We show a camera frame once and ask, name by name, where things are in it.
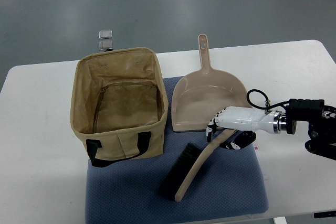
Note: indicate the black table control panel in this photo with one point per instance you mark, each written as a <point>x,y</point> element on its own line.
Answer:
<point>326,214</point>

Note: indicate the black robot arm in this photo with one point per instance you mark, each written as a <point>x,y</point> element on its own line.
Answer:
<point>320,118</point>

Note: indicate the blue textured mat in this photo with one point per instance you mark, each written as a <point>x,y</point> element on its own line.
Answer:
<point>230,183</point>

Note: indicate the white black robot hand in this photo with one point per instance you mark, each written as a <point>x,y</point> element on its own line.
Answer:
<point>234,128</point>

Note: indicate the yellow fabric bag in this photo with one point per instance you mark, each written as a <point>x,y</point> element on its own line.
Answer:
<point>119,106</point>

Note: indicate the pink hand broom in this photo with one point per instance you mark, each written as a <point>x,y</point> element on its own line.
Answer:
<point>182,173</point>

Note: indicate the lower metal floor plate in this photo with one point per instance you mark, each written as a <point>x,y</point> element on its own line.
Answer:
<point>105,45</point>

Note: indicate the pink dustpan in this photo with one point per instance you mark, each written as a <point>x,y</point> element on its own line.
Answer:
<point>199,95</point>

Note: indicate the upper metal floor plate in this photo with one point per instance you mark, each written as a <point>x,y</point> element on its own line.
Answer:
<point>105,34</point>

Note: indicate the metal floor plate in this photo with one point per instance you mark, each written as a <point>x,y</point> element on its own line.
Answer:
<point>105,45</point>
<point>105,34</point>

